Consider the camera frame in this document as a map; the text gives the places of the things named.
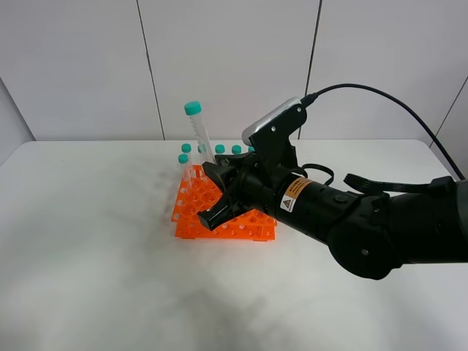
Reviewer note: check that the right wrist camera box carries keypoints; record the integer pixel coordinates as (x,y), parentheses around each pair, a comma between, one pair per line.
(270,135)

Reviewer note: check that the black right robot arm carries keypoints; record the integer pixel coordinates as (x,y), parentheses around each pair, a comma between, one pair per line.
(369,230)

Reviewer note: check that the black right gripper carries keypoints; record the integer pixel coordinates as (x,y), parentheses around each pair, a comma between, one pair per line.
(248,186)

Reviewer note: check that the clear tube front left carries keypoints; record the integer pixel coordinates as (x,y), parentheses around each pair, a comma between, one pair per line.
(184,168)

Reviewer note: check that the orange test tube rack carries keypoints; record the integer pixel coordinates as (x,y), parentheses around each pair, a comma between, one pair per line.
(197,194)

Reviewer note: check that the clear graduated test tube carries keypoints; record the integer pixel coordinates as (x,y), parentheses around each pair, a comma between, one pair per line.
(193,110)

